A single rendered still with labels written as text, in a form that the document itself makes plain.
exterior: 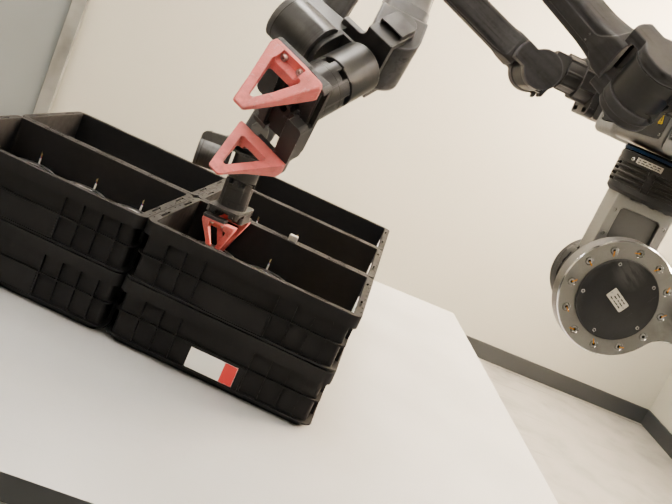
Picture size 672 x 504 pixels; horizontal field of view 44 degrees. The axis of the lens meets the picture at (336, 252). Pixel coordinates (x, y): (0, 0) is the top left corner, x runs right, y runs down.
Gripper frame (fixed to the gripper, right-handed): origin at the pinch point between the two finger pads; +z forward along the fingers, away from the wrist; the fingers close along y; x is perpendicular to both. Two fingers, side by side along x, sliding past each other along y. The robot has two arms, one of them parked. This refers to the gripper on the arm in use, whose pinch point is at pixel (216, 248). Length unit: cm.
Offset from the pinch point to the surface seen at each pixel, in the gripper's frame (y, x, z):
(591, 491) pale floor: -211, 145, 97
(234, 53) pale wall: -282, -103, -18
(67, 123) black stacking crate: -25, -50, -5
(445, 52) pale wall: -310, -1, -60
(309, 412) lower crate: 18.0, 30.5, 14.8
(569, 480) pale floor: -211, 134, 96
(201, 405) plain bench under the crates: 28.2, 14.3, 17.2
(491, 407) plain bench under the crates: -40, 66, 20
